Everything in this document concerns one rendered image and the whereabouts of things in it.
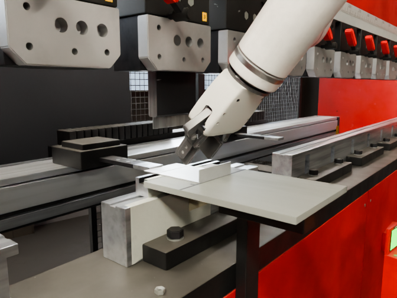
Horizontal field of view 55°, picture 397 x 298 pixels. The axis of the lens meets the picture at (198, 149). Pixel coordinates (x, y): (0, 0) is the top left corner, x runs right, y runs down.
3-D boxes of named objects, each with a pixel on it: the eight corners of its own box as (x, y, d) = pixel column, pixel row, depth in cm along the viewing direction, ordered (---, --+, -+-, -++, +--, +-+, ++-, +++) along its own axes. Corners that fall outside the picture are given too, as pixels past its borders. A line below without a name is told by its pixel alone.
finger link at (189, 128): (227, 96, 57) (217, 120, 61) (186, 113, 53) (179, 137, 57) (231, 101, 57) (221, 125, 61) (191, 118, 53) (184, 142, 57)
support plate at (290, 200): (296, 225, 44) (296, 217, 44) (143, 187, 61) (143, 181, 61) (347, 192, 58) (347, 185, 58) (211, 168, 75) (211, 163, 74)
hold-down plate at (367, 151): (361, 166, 131) (361, 157, 130) (345, 164, 134) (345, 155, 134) (383, 154, 154) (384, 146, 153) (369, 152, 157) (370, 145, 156)
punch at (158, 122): (157, 129, 63) (156, 71, 61) (149, 128, 64) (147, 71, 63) (195, 124, 70) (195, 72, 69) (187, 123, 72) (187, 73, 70)
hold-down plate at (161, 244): (166, 271, 57) (166, 253, 57) (142, 261, 60) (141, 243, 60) (265, 217, 80) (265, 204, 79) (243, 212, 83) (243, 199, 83)
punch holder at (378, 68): (375, 78, 147) (378, 35, 144) (352, 78, 152) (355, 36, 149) (385, 79, 158) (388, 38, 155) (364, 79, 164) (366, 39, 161)
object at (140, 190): (147, 197, 62) (147, 180, 62) (136, 194, 64) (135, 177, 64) (220, 175, 77) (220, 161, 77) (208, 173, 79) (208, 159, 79)
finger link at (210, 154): (228, 119, 66) (208, 145, 70) (217, 120, 64) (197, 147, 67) (239, 131, 65) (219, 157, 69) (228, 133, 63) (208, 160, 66)
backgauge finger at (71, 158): (131, 182, 66) (130, 154, 65) (52, 163, 82) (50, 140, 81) (178, 171, 75) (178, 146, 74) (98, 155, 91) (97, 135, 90)
